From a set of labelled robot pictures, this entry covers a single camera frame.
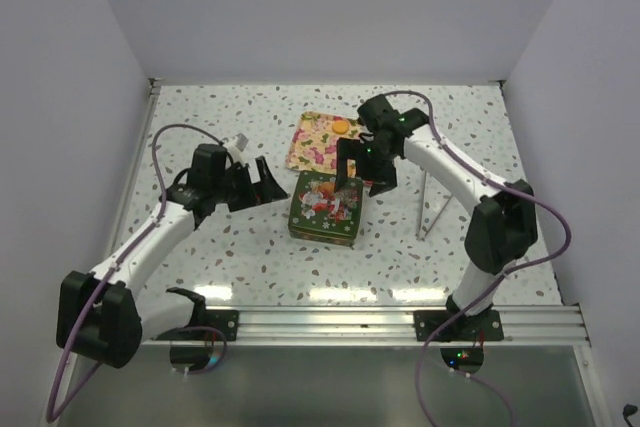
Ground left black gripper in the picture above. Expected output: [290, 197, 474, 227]
[212, 157, 286, 213]

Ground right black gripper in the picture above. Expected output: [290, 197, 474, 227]
[335, 138, 398, 198]

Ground gold tin lid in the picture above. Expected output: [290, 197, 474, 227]
[288, 171, 364, 225]

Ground metal tongs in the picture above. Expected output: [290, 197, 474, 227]
[417, 171, 451, 240]

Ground cookie tin box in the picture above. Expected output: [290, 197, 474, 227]
[288, 218, 359, 247]

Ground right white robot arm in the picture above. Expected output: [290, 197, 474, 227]
[335, 94, 538, 340]

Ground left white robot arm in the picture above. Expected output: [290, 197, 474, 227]
[56, 144, 288, 368]

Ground orange round cookie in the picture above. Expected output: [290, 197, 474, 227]
[332, 120, 350, 135]

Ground floral serving tray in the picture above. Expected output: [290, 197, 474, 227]
[285, 111, 362, 174]

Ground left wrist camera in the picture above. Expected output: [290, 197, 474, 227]
[226, 133, 249, 167]

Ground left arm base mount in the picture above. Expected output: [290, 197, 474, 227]
[162, 287, 240, 342]

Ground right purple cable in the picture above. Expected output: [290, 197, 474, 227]
[382, 90, 574, 427]

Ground purple cable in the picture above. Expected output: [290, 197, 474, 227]
[45, 122, 226, 423]
[382, 90, 574, 427]

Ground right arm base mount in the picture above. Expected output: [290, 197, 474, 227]
[413, 308, 505, 342]

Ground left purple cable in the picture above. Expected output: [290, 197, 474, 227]
[45, 122, 226, 423]

